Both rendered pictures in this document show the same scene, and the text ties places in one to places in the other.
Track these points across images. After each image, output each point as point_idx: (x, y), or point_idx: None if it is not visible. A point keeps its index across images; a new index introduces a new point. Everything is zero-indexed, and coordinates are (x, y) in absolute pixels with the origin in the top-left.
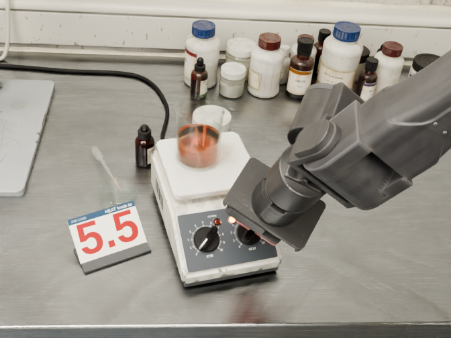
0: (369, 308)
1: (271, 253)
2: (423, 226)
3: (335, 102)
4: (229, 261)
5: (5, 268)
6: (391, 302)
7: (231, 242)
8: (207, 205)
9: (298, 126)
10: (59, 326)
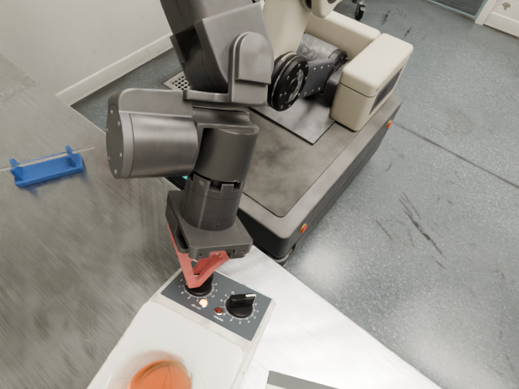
0: None
1: (195, 264)
2: (45, 217)
3: (159, 93)
4: (232, 282)
5: None
6: (153, 192)
7: (219, 291)
8: (212, 330)
9: (195, 137)
10: (387, 346)
